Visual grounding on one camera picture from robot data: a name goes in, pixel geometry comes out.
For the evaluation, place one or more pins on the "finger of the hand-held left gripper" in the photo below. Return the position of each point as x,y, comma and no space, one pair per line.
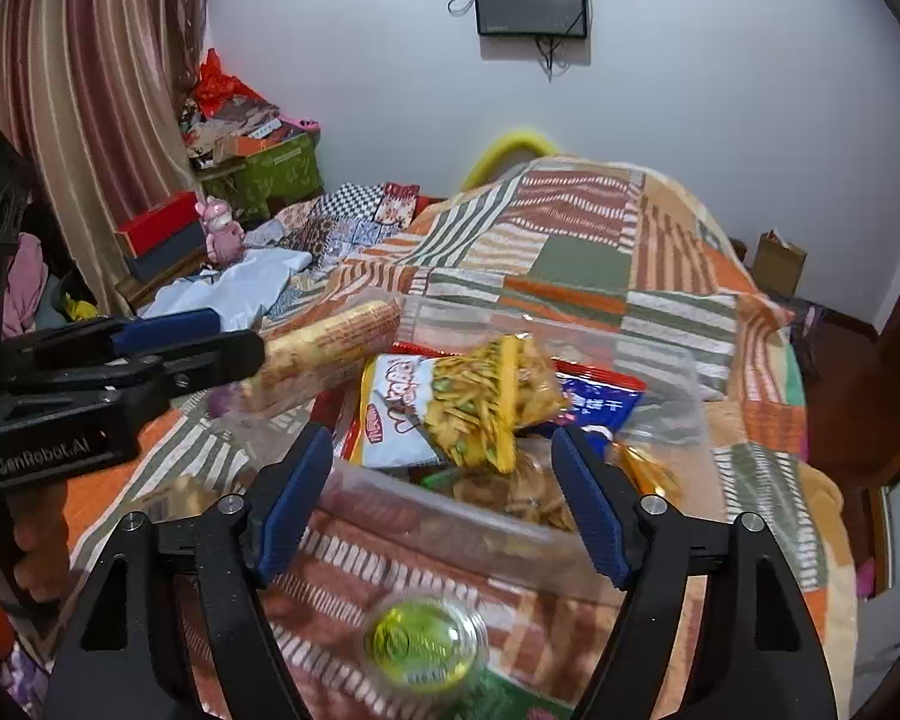
210,364
169,326

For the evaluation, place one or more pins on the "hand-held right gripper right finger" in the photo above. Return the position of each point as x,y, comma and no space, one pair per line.
592,514

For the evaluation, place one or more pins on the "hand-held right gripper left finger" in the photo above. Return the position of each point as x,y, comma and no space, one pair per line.
296,499

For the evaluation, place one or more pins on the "clear bag of orange chips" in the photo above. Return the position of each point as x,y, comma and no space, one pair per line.
517,499

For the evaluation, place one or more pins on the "blue snack bag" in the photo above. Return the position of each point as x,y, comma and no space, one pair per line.
600,405

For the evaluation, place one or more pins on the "small yellow biscuit packet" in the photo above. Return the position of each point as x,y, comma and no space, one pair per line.
322,356

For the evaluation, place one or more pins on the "red snack bag white label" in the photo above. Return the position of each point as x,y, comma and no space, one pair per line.
390,412

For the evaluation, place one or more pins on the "clear plastic storage bin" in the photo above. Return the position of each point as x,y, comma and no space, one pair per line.
457,532

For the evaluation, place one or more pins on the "yellow fries snack packet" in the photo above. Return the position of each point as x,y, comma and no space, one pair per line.
487,397

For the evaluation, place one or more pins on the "green jelly cup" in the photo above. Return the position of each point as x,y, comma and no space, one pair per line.
424,645

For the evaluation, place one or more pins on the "person's left hand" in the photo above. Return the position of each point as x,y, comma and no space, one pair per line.
41,532

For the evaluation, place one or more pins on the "light blue cloth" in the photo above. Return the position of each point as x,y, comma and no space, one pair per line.
225,285

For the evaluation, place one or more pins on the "dark shoe box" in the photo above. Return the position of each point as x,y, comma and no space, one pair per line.
169,255

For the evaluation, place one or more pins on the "pink plush toy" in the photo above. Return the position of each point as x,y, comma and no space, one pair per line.
221,236

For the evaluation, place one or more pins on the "red shoe box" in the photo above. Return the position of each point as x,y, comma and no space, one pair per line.
157,221

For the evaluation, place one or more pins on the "pink cloth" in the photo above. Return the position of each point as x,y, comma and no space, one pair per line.
22,285

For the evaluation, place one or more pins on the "floral patterned quilt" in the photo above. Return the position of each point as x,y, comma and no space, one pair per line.
322,236

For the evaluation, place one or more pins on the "green storage box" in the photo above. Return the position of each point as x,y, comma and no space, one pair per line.
277,176

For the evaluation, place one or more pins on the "checkered cloth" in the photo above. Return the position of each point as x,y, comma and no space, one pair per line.
349,206

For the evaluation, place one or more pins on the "red plastic bag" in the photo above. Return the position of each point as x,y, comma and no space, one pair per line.
217,86

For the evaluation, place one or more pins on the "striped pink curtain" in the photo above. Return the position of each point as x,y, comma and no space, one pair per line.
97,90

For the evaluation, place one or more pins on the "red patterned pouch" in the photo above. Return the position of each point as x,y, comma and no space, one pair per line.
399,204

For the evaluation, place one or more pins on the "striped patchwork blanket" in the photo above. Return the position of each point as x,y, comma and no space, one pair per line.
570,240

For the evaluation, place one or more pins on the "brown cardboard box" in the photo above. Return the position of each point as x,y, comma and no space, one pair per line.
780,262

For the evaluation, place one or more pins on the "yellow hoop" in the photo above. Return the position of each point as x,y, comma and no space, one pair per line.
506,146

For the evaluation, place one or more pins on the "small black wall monitor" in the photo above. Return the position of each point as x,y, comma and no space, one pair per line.
531,4

